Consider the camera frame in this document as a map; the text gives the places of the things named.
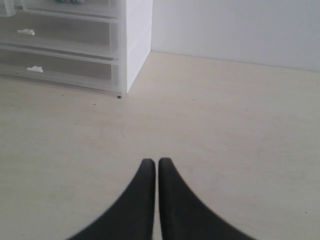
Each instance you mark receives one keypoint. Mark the middle wide clear drawer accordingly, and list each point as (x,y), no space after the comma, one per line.
(61,34)

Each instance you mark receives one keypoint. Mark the white plastic drawer cabinet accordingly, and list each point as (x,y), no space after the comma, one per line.
(134,27)

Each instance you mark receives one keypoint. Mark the wide clear drawer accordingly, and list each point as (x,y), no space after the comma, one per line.
(61,70)
(61,34)

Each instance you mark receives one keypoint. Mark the bottom wide clear drawer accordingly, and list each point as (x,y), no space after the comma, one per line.
(61,70)

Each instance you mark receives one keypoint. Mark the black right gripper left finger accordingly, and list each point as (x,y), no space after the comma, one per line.
(131,217)

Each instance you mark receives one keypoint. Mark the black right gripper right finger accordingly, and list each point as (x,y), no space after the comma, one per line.
(183,216)

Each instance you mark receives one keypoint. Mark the white bottle blue label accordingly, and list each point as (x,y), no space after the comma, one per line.
(74,2)

